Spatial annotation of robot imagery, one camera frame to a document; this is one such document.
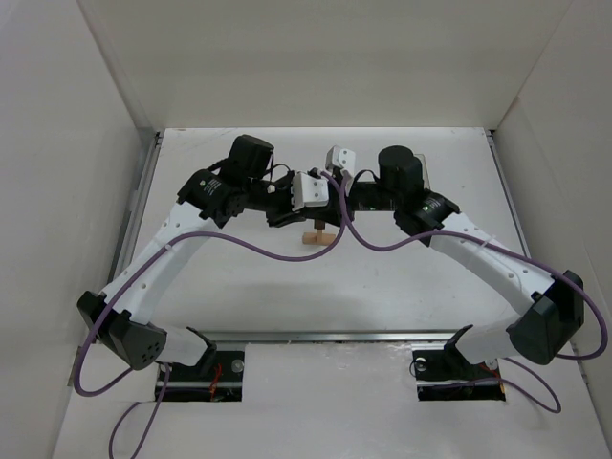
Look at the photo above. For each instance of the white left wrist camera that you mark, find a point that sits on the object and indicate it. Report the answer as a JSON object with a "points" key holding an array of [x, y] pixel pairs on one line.
{"points": [[309, 192]]}

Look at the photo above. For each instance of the aluminium table edge rail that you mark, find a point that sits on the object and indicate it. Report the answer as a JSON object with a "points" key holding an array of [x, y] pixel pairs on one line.
{"points": [[136, 201]]}

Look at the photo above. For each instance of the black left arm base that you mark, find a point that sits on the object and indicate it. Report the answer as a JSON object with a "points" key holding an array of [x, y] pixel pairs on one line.
{"points": [[219, 382]]}

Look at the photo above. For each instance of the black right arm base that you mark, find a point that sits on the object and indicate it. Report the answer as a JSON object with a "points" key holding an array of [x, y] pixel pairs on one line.
{"points": [[444, 375]]}

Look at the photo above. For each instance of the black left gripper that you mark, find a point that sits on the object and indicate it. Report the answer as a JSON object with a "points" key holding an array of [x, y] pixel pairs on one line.
{"points": [[285, 210]]}

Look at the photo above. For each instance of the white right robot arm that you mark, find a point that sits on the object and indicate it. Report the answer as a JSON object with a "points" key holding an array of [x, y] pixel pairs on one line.
{"points": [[548, 309]]}

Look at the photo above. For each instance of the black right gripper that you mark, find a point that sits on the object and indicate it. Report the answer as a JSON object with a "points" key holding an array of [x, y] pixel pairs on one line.
{"points": [[346, 192]]}

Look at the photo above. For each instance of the clear plastic box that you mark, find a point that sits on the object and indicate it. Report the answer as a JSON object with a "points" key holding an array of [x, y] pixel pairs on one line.
{"points": [[422, 160]]}

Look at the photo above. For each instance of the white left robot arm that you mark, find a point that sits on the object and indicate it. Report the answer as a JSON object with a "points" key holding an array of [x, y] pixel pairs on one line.
{"points": [[120, 315]]}

